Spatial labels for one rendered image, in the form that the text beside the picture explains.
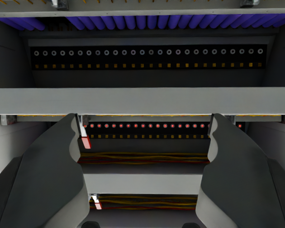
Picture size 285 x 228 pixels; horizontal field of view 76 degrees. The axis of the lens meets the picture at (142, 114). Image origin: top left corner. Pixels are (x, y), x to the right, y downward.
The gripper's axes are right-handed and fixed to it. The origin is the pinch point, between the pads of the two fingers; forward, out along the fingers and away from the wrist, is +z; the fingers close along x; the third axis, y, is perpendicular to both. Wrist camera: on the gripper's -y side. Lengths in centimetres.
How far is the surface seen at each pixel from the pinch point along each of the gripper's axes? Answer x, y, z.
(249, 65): 23.5, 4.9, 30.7
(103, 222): -13, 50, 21
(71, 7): -11.3, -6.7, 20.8
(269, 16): 21.1, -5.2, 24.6
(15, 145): -30.1, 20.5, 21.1
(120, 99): -4.2, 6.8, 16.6
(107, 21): -6.9, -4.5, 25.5
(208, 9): 9.5, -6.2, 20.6
